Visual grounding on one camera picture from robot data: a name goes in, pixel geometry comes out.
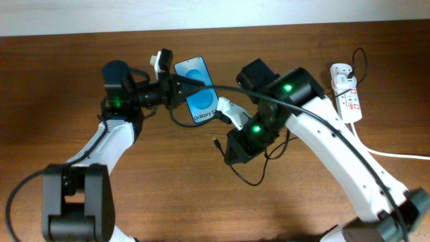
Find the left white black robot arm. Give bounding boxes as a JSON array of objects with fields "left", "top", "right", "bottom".
[{"left": 42, "top": 60, "right": 203, "bottom": 241}]

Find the blue screen smartphone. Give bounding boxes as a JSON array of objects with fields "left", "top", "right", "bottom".
[{"left": 174, "top": 56, "right": 218, "bottom": 124}]

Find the white power strip cord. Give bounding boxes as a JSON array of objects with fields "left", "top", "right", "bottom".
[{"left": 348, "top": 122, "right": 430, "bottom": 161}]

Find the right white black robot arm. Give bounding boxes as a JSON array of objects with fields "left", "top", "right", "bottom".
[{"left": 217, "top": 60, "right": 429, "bottom": 241}]

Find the white power strip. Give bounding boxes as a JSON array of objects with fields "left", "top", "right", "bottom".
[{"left": 330, "top": 63, "right": 362, "bottom": 124}]

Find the white USB charger adapter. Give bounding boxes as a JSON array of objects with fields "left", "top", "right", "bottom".
[{"left": 332, "top": 75, "right": 357, "bottom": 91}]

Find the black charger cable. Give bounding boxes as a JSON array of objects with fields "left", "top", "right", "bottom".
[{"left": 212, "top": 46, "right": 369, "bottom": 187}]

